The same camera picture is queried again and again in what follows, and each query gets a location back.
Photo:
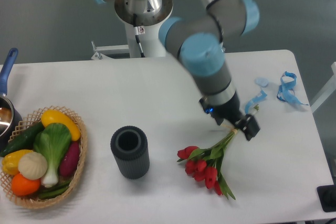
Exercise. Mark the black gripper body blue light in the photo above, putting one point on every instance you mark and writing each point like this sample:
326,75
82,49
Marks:
228,109

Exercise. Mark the yellow bell pepper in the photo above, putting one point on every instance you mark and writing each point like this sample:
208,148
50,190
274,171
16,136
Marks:
10,161

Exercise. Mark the purple sweet potato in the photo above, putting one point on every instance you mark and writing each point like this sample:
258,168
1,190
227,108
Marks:
70,161

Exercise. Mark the black device at edge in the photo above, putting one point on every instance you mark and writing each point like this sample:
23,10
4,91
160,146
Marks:
327,197

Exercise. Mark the woven wicker basket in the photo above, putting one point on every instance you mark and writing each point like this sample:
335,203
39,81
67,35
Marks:
34,201

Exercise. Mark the green bean pods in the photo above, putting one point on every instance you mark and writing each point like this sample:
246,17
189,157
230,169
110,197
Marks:
54,191

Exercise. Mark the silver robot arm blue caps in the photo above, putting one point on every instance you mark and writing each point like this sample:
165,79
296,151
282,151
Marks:
198,45

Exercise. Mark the cream white bun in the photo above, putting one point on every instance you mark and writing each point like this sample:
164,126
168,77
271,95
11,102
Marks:
33,166

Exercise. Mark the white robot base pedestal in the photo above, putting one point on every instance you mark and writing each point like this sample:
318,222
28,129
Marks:
141,41

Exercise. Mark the orange fruit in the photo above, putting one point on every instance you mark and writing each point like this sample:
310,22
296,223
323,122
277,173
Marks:
22,186

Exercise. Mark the blue handled saucepan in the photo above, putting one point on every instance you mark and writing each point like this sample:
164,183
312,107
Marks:
10,117

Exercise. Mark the dark green cucumber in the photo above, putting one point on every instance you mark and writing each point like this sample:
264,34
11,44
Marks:
23,141

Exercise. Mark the dark grey ribbed vase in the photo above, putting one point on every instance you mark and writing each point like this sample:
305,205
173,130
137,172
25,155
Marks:
129,146

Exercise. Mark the light blue round cap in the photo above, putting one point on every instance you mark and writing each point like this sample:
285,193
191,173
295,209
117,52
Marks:
262,82

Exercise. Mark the white metal frame right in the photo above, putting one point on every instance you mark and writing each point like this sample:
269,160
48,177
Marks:
324,92

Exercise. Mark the blue ribbon knot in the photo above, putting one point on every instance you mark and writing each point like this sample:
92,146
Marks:
286,91

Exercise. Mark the blue ribbon strip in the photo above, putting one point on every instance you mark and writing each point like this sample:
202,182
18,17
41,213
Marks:
255,101

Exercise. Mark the green bok choy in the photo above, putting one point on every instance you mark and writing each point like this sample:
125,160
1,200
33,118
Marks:
52,143

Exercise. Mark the red tulip bouquet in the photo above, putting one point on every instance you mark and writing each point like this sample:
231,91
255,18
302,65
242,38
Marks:
205,164

